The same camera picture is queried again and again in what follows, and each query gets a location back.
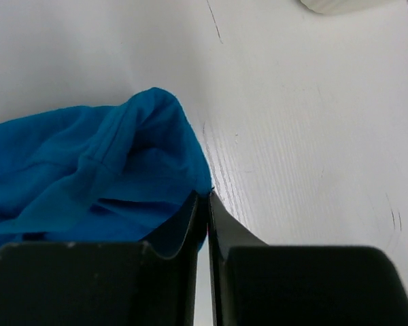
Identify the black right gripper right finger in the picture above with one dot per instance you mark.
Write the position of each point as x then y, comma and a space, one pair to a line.
254, 283

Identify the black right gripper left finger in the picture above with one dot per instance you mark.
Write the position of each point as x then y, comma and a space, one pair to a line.
150, 282

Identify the bright blue t-shirt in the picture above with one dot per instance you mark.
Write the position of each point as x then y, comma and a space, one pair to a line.
108, 173

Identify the white perforated laundry basket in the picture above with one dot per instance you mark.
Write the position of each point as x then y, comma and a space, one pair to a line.
336, 7

